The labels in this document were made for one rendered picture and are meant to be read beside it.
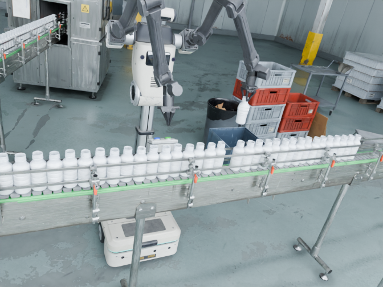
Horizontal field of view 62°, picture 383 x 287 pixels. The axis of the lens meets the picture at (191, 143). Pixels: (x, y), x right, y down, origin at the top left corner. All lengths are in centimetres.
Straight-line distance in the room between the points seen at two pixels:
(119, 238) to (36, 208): 93
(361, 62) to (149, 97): 720
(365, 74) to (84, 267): 750
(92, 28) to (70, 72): 73
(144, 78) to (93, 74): 320
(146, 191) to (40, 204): 44
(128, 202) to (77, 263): 106
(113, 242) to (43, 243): 60
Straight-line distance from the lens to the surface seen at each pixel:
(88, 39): 499
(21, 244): 267
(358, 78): 869
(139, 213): 156
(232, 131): 239
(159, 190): 152
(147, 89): 194
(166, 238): 235
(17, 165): 136
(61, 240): 265
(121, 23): 171
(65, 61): 511
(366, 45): 1356
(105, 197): 146
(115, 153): 138
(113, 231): 231
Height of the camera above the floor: 184
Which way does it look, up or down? 26 degrees down
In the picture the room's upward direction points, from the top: 11 degrees clockwise
